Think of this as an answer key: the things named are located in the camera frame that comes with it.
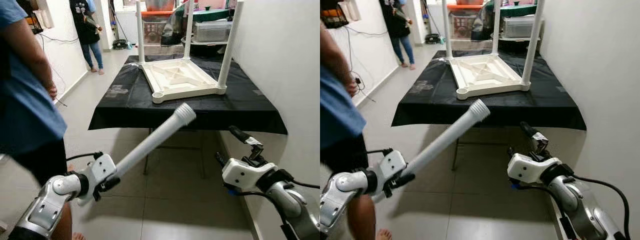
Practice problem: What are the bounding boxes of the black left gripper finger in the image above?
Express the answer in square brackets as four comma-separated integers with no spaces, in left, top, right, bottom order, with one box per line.
[99,176,122,196]
[392,172,416,191]

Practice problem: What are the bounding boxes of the black tablecloth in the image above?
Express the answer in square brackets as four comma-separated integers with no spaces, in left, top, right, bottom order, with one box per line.
[89,54,288,135]
[391,49,587,132]

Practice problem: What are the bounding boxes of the white plastic table top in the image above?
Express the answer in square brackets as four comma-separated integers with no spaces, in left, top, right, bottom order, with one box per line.
[141,57,228,104]
[448,52,532,101]

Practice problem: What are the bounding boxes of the person in black shorts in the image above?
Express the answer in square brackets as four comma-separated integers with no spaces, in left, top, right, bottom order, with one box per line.
[0,0,86,240]
[320,20,393,240]

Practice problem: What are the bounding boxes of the clear plastic storage container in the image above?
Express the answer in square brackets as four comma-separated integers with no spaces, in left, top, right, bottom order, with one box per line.
[192,20,233,43]
[501,15,538,40]

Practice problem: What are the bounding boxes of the shiny black bag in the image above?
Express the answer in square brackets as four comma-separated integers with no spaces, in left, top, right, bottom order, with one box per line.
[470,2,496,41]
[161,6,188,46]

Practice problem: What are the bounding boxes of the green pot lid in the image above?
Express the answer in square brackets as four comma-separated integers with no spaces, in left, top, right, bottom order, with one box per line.
[500,2,538,18]
[192,7,232,23]

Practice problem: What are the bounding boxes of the orange-lidded storage box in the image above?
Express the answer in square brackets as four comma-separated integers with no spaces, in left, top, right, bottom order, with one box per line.
[447,4,481,40]
[141,10,176,45]

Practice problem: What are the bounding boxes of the person in black apron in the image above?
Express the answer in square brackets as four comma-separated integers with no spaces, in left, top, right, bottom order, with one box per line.
[380,0,416,71]
[70,0,106,76]

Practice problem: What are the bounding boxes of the steel cooking pot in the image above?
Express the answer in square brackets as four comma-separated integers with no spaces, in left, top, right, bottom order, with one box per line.
[145,0,176,12]

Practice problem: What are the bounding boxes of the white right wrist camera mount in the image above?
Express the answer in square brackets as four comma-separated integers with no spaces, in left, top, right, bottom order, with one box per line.
[507,152,561,186]
[221,157,277,193]

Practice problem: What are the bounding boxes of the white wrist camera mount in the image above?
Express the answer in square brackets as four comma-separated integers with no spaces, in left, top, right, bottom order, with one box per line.
[75,152,118,208]
[372,149,408,198]
[507,152,561,186]
[221,157,277,193]

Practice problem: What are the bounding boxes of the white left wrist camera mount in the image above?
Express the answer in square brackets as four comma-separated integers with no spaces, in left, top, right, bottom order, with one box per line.
[372,149,408,198]
[75,152,118,208]

